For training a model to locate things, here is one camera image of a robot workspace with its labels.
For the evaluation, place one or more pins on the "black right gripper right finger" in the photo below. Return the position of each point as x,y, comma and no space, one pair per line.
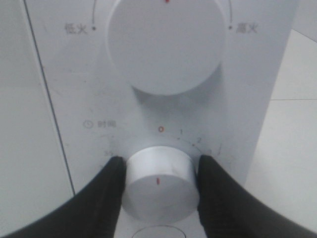
227,210

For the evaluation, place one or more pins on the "white microwave oven body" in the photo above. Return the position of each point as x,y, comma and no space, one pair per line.
99,115

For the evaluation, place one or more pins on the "white microwave door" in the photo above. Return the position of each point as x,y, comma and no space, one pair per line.
33,175

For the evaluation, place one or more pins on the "round white door button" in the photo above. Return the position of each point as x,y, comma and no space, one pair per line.
159,232

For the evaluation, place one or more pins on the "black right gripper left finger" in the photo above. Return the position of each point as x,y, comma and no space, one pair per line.
91,213

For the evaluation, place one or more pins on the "white round knob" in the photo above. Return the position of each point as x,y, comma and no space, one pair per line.
160,185
166,47

